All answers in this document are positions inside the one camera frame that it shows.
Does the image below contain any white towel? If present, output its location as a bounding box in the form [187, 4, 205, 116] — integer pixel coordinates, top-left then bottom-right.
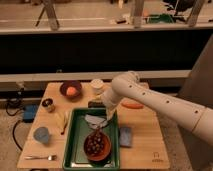
[85, 114, 108, 129]

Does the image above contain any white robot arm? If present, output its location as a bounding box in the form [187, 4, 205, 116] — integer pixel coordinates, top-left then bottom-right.
[101, 71, 213, 146]

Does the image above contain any white paper cup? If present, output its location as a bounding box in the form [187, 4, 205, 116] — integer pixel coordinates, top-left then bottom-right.
[90, 79, 104, 95]

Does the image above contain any blue translucent cup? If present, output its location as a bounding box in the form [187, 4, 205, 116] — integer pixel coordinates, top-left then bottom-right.
[33, 127, 50, 144]

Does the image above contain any black rectangular box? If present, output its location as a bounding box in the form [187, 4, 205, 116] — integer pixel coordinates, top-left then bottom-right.
[88, 101, 105, 108]

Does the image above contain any blue sponge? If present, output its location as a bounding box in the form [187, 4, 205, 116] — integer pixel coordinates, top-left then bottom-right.
[119, 127, 132, 148]

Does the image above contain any orange bowl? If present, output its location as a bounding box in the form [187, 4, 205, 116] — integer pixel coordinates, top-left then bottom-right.
[83, 132, 111, 161]

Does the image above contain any dark grape bunch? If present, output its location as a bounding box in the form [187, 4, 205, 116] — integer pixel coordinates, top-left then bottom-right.
[86, 130, 104, 156]

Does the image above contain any orange peach fruit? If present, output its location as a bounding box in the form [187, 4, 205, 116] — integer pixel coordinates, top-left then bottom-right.
[66, 87, 77, 97]

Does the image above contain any green plastic tray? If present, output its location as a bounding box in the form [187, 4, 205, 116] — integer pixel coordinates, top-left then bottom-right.
[62, 108, 120, 171]

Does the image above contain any small can with dark lid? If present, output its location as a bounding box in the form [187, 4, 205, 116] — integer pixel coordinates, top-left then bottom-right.
[42, 98, 55, 113]

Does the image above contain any silver fork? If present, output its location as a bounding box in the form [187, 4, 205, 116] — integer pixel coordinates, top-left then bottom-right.
[24, 155, 57, 161]

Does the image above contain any blue power box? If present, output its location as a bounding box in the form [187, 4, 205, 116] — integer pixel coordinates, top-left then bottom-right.
[22, 105, 38, 123]

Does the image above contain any black cable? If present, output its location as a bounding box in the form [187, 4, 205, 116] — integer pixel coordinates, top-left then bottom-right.
[4, 87, 28, 152]

